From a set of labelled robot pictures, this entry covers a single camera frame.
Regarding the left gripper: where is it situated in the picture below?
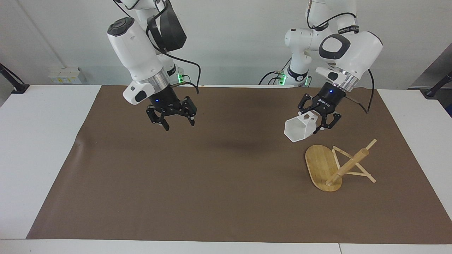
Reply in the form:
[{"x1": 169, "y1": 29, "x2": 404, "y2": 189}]
[{"x1": 297, "y1": 84, "x2": 347, "y2": 137}]

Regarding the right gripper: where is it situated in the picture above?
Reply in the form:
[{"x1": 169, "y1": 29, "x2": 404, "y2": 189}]
[{"x1": 145, "y1": 85, "x2": 197, "y2": 132}]

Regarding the white hexagonal cup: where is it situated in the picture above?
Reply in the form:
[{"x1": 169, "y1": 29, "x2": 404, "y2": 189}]
[{"x1": 284, "y1": 112, "x2": 317, "y2": 143}]

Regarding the wooden cup rack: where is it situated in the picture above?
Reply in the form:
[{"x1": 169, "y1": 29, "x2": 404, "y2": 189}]
[{"x1": 305, "y1": 138, "x2": 378, "y2": 193}]

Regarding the black stand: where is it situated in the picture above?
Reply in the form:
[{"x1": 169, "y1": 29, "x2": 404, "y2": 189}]
[
  {"x1": 423, "y1": 70, "x2": 452, "y2": 99},
  {"x1": 0, "y1": 62, "x2": 30, "y2": 94}
]

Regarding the black cable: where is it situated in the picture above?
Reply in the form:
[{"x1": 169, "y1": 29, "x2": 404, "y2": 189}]
[
  {"x1": 258, "y1": 58, "x2": 292, "y2": 86},
  {"x1": 347, "y1": 68, "x2": 375, "y2": 114},
  {"x1": 146, "y1": 11, "x2": 202, "y2": 95},
  {"x1": 306, "y1": 0, "x2": 358, "y2": 31}
]

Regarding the white wall socket box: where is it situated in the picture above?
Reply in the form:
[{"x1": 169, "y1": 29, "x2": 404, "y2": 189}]
[{"x1": 48, "y1": 67, "x2": 82, "y2": 85}]

